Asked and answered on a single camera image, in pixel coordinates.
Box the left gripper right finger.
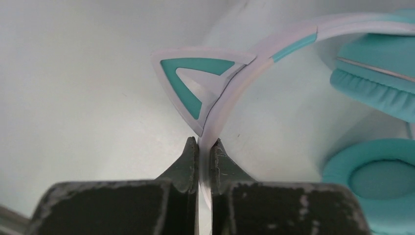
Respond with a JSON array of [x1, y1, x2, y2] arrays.
[[210, 140, 371, 235]]

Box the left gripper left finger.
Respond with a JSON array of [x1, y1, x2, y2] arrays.
[[25, 137, 199, 235]]

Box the teal cat ear headphones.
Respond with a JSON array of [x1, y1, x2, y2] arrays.
[[151, 8, 415, 235]]

